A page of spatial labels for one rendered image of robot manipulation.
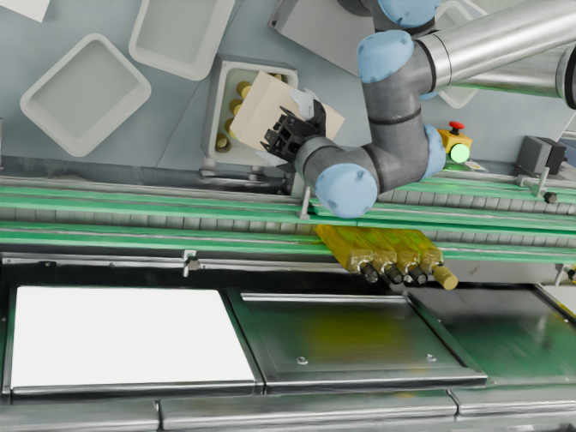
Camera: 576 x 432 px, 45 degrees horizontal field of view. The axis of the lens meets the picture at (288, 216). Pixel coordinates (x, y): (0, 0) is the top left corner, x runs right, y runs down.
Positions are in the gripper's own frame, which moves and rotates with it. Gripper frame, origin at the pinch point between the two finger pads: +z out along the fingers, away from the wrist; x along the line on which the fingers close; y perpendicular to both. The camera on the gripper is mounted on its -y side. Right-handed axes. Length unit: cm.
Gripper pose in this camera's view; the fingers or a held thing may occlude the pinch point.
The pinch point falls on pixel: (290, 126)
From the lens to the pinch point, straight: 127.2
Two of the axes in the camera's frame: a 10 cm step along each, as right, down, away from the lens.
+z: -2.9, -4.1, 8.6
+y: -8.2, -3.5, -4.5
